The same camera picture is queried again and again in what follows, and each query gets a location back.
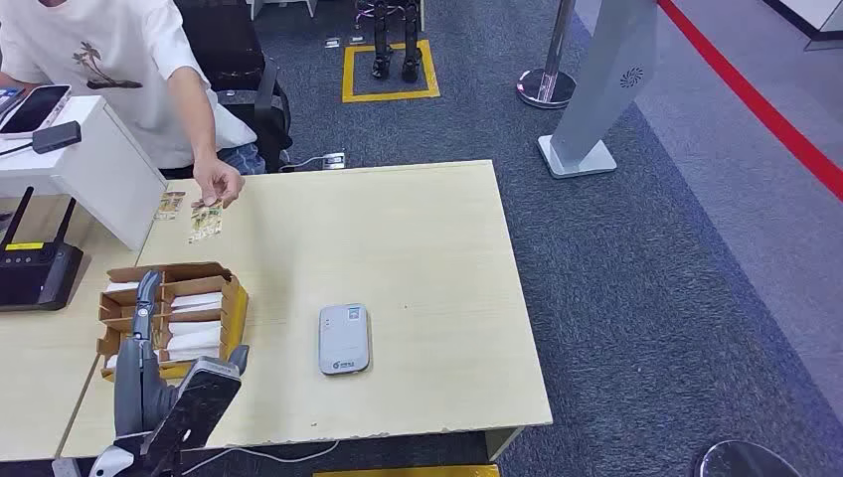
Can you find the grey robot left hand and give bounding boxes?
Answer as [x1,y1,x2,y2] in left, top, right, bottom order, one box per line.
[112,270,251,437]

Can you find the person's left hand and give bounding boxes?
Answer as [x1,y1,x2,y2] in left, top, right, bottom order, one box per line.
[192,154,247,211]

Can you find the patterned ID card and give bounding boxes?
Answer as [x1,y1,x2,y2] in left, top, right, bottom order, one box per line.
[187,200,226,244]

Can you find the cardboard key card box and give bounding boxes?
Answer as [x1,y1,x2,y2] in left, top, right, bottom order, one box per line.
[96,261,251,384]

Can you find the person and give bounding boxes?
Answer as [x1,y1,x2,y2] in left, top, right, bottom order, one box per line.
[0,0,268,211]

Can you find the white desk riser box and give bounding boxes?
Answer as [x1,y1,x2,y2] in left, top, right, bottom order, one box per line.
[0,94,169,251]

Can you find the black office chair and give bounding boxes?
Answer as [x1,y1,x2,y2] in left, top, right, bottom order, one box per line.
[174,0,294,174]

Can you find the black router with antennas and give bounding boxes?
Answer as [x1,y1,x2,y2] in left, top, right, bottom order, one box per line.
[0,186,85,313]

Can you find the black power bank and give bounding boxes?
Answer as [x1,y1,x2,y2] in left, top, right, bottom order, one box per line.
[31,120,84,156]

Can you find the yellow floor tape square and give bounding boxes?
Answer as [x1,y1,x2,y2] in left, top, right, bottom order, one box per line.
[341,39,441,104]

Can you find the black smartphone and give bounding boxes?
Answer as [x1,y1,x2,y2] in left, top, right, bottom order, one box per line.
[0,83,74,141]

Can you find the black humanoid robot legs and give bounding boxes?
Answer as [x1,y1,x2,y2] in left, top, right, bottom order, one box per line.
[355,0,424,84]

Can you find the grey kiosk stand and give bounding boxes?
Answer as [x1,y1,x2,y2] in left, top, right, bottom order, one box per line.
[536,0,660,180]

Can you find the red floor tape line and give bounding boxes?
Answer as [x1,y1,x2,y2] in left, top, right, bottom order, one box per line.
[657,0,843,204]

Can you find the round dark disc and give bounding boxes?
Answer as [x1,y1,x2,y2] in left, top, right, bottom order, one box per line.
[692,439,801,477]

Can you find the white platform with dark edge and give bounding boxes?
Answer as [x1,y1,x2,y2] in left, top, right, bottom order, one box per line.
[760,0,843,53]

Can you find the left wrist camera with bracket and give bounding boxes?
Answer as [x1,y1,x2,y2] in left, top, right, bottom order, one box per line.
[141,355,244,477]

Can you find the white cable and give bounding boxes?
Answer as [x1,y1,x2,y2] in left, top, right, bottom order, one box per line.
[177,439,340,477]

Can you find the white table frame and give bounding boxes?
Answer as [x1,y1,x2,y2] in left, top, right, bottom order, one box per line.
[247,0,319,21]

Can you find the chrome stanchion post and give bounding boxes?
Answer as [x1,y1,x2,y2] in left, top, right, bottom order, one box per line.
[515,0,580,110]

